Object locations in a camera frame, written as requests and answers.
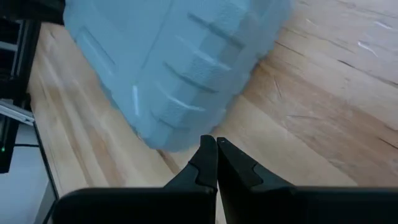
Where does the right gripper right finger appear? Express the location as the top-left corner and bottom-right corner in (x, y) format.
(216, 136), (398, 224)

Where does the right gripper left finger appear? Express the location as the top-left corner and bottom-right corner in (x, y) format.
(52, 134), (219, 224)

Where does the grey plastic tool case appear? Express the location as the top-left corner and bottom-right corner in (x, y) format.
(63, 0), (293, 152)

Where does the black device with green light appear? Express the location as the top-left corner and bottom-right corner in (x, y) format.
(0, 114), (20, 174)

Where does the silver edge bracket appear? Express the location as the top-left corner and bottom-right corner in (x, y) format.
(0, 99), (35, 126)

